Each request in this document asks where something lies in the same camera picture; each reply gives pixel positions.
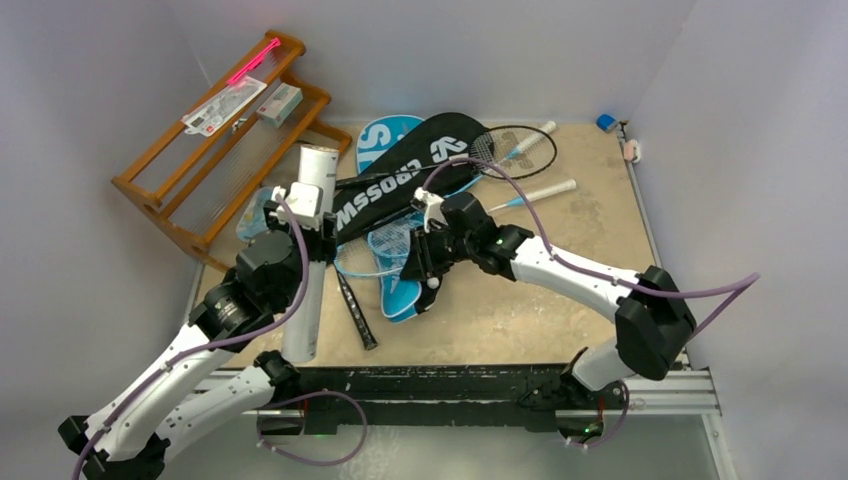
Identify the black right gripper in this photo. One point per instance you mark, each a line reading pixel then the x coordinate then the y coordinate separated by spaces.
pixel 424 254

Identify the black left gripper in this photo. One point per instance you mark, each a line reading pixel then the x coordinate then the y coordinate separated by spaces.
pixel 321 239

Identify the white shuttlecock tube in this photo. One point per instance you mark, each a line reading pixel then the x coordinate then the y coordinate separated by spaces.
pixel 300 332

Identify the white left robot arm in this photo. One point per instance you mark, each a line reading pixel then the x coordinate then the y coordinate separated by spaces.
pixel 276 283

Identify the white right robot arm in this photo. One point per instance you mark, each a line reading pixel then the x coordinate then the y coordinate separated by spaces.
pixel 651 319

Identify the light blue badminton racket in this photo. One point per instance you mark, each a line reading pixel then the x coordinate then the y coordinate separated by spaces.
pixel 361 262
pixel 522 151

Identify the black badminton racket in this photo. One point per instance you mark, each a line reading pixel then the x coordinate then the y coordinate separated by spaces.
pixel 522 150
pixel 319 165

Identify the blue racket cover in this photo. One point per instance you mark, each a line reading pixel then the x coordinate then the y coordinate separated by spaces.
pixel 400 299

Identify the blue white plastic packet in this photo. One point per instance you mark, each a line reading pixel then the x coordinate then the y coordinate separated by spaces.
pixel 252 222

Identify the black Crossway racket cover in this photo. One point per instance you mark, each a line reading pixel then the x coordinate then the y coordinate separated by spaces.
pixel 405 150

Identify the wooden shelf rack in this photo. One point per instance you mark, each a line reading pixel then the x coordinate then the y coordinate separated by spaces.
pixel 193 188

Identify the small white box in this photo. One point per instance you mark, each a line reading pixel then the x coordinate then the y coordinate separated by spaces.
pixel 280 104

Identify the clear stationery packet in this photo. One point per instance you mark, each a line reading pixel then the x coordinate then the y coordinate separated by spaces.
pixel 214 113

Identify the small blue block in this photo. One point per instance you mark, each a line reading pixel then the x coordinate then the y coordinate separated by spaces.
pixel 606 123

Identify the pink white clip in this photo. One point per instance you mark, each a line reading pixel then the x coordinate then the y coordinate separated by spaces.
pixel 631 151

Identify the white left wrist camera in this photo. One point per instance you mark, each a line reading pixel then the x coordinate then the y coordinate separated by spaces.
pixel 301 201

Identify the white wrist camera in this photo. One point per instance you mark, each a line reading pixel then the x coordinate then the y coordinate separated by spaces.
pixel 301 201
pixel 430 205

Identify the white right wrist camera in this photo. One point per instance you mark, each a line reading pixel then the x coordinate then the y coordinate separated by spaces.
pixel 430 205

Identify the black metal base frame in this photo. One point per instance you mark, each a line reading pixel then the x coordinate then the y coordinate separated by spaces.
pixel 533 396

